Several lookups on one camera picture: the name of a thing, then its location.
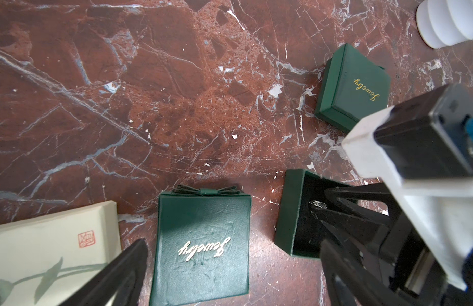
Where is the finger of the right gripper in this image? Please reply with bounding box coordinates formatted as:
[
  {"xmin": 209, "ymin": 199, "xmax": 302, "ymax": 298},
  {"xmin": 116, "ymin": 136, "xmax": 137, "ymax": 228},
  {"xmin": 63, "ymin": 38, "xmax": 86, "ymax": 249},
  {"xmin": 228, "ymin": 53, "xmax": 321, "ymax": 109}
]
[
  {"xmin": 324, "ymin": 182, "xmax": 401, "ymax": 226},
  {"xmin": 310, "ymin": 207, "xmax": 389, "ymax": 275}
]

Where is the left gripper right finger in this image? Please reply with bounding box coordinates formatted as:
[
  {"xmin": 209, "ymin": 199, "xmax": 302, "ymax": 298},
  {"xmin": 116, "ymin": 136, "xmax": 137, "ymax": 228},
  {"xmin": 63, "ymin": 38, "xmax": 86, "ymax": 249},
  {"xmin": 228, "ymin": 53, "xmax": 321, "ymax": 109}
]
[{"xmin": 320, "ymin": 240, "xmax": 409, "ymax": 305}]

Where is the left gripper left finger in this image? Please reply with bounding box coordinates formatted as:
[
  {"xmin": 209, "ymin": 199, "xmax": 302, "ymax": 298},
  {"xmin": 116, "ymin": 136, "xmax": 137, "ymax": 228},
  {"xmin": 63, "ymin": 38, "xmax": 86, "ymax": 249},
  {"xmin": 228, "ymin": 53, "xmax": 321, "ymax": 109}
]
[{"xmin": 62, "ymin": 239, "xmax": 148, "ymax": 306}]

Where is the cream lotus box lid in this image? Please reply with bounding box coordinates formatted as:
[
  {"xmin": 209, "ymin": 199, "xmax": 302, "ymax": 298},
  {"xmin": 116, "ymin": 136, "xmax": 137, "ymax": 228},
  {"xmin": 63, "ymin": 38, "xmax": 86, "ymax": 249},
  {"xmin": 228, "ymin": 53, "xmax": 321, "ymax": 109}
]
[{"xmin": 0, "ymin": 201, "xmax": 121, "ymax": 305}]

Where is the green box base black insert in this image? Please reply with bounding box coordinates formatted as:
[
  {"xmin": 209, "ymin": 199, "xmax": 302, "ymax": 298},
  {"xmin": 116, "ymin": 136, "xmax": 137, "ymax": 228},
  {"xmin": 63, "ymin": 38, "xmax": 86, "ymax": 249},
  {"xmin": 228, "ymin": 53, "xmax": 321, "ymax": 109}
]
[{"xmin": 274, "ymin": 169, "xmax": 347, "ymax": 258}]

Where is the green bow box lid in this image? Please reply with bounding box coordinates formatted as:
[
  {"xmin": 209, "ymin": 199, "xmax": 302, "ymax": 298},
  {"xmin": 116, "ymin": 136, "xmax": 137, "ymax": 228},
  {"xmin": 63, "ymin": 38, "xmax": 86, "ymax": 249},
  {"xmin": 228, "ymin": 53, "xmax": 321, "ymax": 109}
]
[{"xmin": 150, "ymin": 185, "xmax": 252, "ymax": 305}]

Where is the green jewelry box right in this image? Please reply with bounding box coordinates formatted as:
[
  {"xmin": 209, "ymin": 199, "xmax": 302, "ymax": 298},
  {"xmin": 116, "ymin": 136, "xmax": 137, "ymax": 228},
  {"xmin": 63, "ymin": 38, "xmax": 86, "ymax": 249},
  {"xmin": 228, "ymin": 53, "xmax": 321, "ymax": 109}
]
[{"xmin": 315, "ymin": 43, "xmax": 391, "ymax": 133}]

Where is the potted flower plant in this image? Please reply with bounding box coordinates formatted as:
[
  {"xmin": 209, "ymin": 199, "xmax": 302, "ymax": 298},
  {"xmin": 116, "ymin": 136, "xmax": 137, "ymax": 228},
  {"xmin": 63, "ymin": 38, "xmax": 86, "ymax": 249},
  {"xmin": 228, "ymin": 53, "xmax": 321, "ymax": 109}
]
[{"xmin": 416, "ymin": 0, "xmax": 473, "ymax": 49}]

